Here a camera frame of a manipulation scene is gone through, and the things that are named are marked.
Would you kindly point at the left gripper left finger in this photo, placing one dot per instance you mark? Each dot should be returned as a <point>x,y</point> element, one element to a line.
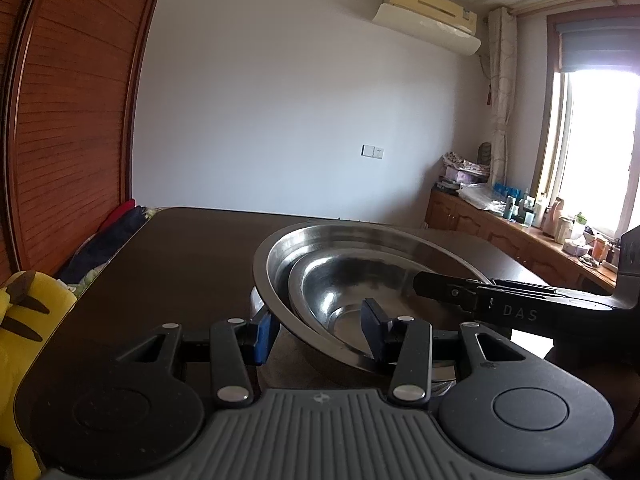
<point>238,346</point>

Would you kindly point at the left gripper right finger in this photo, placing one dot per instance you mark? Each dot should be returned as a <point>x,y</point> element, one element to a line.
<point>401,349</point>

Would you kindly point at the wooden cabinet counter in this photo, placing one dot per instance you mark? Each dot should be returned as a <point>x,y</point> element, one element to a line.
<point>528,246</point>

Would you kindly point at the pink bag on counter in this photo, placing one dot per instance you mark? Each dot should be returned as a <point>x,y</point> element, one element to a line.
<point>549,224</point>

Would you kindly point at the large steel bowl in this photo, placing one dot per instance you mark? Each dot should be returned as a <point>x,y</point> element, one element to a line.
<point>312,277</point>

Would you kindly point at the floral bedspread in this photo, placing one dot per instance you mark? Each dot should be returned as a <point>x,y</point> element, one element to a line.
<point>79,289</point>

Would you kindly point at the dark blue blanket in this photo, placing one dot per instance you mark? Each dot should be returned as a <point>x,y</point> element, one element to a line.
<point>103,246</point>

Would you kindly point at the red cloth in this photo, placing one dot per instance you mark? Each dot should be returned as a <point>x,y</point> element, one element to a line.
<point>116,214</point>

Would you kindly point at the yellow plush toy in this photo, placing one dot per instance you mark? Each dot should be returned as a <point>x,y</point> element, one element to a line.
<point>33,305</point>

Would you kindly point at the grey roller blind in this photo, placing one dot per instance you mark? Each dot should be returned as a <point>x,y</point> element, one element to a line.
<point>599,44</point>

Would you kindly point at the patterned curtain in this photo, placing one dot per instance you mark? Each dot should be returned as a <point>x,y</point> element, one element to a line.
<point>503,59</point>

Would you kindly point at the white air conditioner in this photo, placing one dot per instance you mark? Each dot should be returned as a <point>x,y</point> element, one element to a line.
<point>440,22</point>

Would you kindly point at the wooden slatted wardrobe door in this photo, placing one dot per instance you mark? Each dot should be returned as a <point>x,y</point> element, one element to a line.
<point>70,72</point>

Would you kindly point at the window with wooden frame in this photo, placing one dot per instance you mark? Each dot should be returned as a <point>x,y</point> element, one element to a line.
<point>589,148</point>

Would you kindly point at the white wall switch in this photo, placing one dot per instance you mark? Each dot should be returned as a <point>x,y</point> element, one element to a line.
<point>371,151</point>

